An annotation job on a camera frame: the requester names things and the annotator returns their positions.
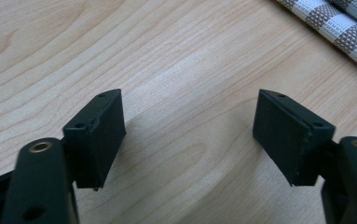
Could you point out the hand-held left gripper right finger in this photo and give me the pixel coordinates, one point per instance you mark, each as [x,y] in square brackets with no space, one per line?
[286,140]

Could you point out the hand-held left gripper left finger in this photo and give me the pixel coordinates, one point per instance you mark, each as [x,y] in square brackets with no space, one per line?
[95,140]

